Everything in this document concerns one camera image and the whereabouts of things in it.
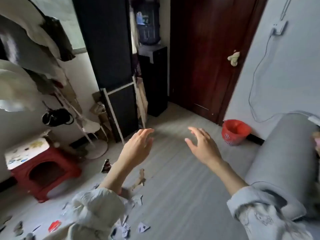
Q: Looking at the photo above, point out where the person's left hand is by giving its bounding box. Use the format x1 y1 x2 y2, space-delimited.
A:
117 128 155 173

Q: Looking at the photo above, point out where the tall black cabinet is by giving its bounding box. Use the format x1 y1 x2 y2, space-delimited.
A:
72 0 139 143

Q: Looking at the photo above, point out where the person's printed right sleeve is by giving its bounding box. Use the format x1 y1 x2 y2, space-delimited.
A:
226 186 315 240

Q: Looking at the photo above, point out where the white metal frame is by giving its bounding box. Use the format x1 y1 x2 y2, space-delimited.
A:
100 76 148 145

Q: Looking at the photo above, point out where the blue water jug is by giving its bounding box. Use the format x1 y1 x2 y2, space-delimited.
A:
134 1 161 46

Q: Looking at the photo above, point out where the row of hanging clothes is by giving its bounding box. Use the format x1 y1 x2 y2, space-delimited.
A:
0 0 76 113

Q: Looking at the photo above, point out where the pile of white paper scraps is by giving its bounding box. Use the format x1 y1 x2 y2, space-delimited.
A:
61 183 151 240

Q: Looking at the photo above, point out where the person's right forearm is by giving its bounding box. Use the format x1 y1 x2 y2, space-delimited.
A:
207 157 250 199

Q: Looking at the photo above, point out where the person's white left sleeve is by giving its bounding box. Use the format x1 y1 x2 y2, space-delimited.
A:
41 187 135 240

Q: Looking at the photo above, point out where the red plastic stool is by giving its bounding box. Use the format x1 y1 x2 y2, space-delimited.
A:
10 147 82 203

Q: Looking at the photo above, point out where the paint-stained cardboard sheet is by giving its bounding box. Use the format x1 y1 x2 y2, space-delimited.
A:
4 137 50 171

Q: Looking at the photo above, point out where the grey power cable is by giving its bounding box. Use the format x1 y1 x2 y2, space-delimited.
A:
248 35 320 123

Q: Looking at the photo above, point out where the black snack wrapper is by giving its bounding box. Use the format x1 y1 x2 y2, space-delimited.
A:
101 159 112 174

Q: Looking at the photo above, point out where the black water dispenser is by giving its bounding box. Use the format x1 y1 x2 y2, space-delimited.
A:
138 45 168 118

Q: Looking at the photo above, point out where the waste basket with red bag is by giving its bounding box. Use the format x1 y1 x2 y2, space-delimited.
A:
222 119 251 146

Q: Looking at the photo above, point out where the beige cloth bag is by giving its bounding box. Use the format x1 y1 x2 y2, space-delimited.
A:
135 77 149 123

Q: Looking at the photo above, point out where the dark wooden door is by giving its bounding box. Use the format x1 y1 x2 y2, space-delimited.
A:
169 0 269 126

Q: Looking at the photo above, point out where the white round stand base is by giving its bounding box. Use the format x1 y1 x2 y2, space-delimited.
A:
82 138 108 160

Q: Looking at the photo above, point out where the small plush toy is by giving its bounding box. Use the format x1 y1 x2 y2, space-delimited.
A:
227 50 241 67

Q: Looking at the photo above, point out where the person's right hand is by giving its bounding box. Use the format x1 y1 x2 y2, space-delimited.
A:
184 126 223 167

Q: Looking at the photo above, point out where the white wall socket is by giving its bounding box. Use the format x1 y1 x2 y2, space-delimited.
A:
271 20 288 36

